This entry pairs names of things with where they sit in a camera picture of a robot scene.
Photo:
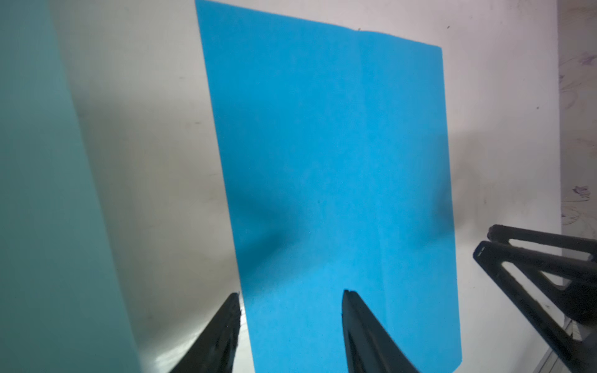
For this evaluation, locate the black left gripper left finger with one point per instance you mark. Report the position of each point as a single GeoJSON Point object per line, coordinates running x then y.
{"type": "Point", "coordinates": [215, 349]}

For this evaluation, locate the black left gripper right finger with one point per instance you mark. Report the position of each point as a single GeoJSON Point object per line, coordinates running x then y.
{"type": "Point", "coordinates": [369, 348]}

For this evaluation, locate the light blue paper sheet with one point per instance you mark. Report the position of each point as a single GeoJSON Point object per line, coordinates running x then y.
{"type": "Point", "coordinates": [61, 304]}

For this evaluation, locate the dark blue paper sheet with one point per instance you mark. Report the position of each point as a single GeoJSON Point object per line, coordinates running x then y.
{"type": "Point", "coordinates": [335, 156]}

